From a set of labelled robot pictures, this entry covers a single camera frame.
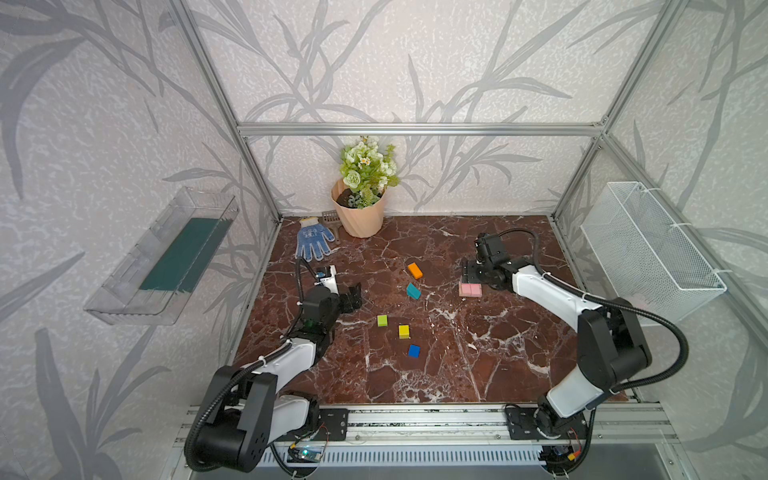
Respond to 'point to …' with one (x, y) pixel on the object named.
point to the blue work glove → (311, 234)
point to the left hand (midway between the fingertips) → (352, 275)
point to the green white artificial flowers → (366, 172)
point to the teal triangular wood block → (413, 292)
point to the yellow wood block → (404, 331)
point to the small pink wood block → (464, 274)
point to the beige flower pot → (358, 222)
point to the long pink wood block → (464, 289)
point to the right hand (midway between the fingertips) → (474, 262)
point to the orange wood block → (417, 273)
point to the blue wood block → (414, 351)
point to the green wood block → (383, 320)
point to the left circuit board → (305, 454)
